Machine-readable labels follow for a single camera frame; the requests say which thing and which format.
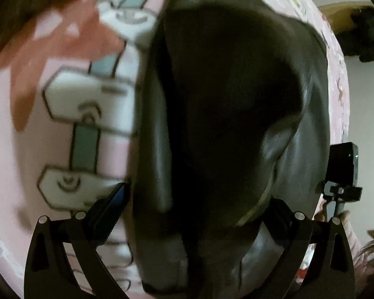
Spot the person's right hand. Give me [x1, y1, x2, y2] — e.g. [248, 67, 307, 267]
[314, 210, 351, 225]

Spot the black leather jacket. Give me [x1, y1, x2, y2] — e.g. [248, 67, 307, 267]
[132, 0, 330, 298]

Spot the pink printed bed blanket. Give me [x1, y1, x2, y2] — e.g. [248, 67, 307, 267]
[0, 0, 354, 298]

